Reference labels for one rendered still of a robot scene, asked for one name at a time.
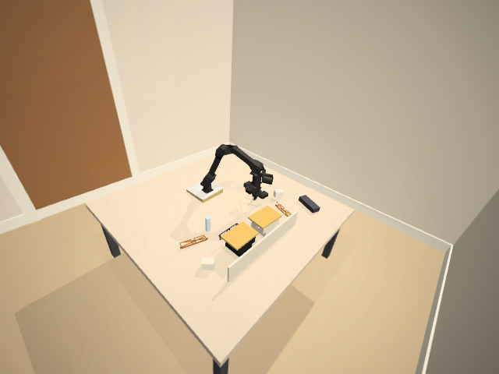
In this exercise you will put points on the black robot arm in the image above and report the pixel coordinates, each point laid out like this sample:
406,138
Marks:
255,165

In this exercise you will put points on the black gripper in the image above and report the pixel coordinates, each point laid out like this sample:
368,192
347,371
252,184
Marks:
262,194

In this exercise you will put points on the beige long flat panel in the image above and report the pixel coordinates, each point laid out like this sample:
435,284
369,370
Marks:
251,254

